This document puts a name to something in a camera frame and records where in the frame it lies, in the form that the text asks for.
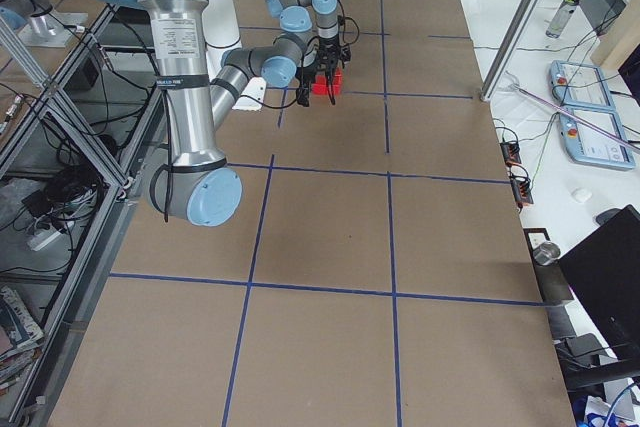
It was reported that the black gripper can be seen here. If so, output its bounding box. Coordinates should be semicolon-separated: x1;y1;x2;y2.
318;36;350;70
296;46;336;107

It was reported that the red block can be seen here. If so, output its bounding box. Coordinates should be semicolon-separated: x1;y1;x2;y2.
328;68;343;87
311;74;328;95
327;80;342;96

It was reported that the plastic bottle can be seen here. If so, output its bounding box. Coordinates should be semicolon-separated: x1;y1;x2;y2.
545;0;581;38

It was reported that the upper teach pendant tablet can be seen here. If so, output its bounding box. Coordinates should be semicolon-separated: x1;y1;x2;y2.
549;60;615;110

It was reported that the teach pendant tablet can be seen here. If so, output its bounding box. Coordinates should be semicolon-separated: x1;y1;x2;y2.
559;108;636;171
549;60;615;110

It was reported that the lower teach pendant tablet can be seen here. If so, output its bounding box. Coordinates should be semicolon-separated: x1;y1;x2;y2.
559;108;636;171

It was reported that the metal cup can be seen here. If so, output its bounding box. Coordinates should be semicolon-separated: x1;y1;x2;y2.
532;241;561;266

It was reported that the white power strip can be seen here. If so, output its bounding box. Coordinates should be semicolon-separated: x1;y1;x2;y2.
27;227;65;252

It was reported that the black laptop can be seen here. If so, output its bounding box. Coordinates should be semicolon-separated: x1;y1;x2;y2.
559;205;639;359

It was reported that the stack of books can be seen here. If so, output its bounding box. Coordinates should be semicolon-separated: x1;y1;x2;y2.
1;286;44;395

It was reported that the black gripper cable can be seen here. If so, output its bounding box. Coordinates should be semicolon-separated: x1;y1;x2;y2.
239;86;303;111
299;0;361;48

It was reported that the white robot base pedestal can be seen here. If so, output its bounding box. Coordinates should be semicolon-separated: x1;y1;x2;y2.
204;0;266;113

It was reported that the aluminium frame post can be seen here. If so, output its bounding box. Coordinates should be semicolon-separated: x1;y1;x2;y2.
480;0;540;102

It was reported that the aluminium table frame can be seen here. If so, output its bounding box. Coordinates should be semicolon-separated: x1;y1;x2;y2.
1;7;164;426

